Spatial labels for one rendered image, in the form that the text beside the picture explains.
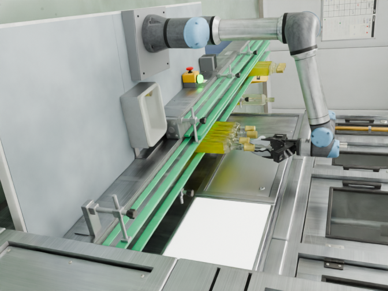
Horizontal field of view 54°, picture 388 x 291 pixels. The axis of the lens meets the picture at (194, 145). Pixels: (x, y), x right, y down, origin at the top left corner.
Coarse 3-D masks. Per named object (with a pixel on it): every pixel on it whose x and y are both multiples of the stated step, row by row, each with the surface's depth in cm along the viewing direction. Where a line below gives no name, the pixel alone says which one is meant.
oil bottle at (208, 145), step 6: (204, 138) 174; (210, 138) 173; (216, 138) 172; (222, 138) 171; (204, 144) 171; (210, 144) 170; (216, 144) 168; (222, 144) 167; (228, 144) 167; (198, 150) 173; (204, 150) 172; (210, 150) 171; (216, 150) 170; (222, 150) 169; (228, 150) 168
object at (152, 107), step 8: (152, 88) 151; (160, 88) 157; (144, 96) 160; (152, 96) 159; (160, 96) 158; (144, 104) 160; (152, 104) 161; (160, 104) 160; (144, 112) 146; (152, 112) 163; (160, 112) 162; (144, 120) 147; (152, 120) 165; (160, 120) 164; (152, 128) 166; (160, 128) 165; (152, 136) 160; (160, 136) 160; (152, 144) 154
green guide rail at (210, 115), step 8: (264, 40) 311; (256, 48) 291; (256, 56) 272; (248, 64) 257; (240, 72) 244; (232, 80) 232; (240, 80) 229; (232, 88) 218; (224, 96) 208; (216, 104) 201; (224, 104) 200; (208, 112) 192; (216, 112) 190; (208, 120) 183; (192, 128) 177; (200, 128) 176; (200, 136) 169
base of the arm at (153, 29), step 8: (152, 16) 150; (160, 16) 151; (144, 24) 148; (152, 24) 149; (160, 24) 148; (144, 32) 148; (152, 32) 148; (160, 32) 148; (144, 40) 150; (152, 40) 149; (160, 40) 149; (152, 48) 153; (160, 48) 153
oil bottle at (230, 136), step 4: (208, 132) 179; (212, 132) 179; (216, 132) 178; (208, 136) 175; (212, 136) 175; (216, 136) 174; (220, 136) 174; (224, 136) 173; (228, 136) 173; (232, 136) 173; (232, 140) 172
